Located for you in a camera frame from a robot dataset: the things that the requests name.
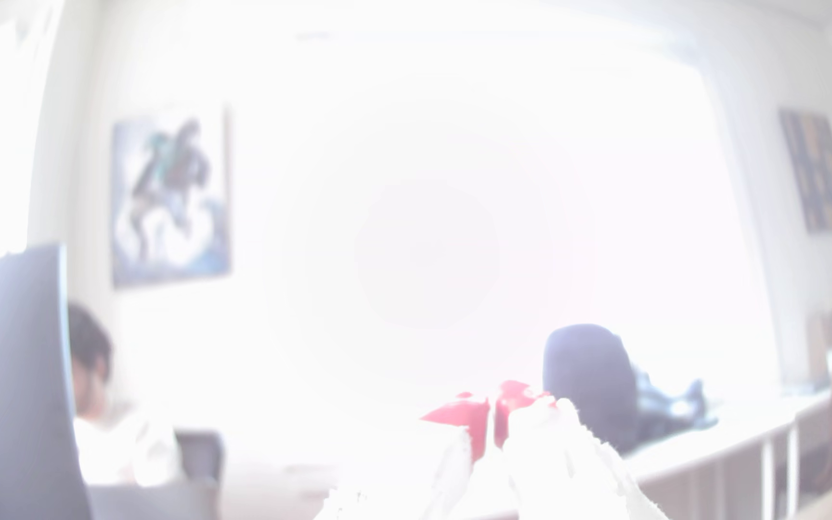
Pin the dark computer monitor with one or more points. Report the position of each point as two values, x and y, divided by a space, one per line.
11 390

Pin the horse rider wall painting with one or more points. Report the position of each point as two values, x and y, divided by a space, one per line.
170 202

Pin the dark patterned wall picture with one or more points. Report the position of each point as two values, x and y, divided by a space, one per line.
817 170

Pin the black office chair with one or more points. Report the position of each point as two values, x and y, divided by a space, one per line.
589 375

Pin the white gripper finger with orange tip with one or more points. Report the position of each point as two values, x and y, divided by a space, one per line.
452 448
568 462

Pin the white shelf unit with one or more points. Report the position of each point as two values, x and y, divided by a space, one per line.
719 448

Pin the dark-haired person in white shirt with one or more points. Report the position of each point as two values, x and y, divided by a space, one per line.
123 448

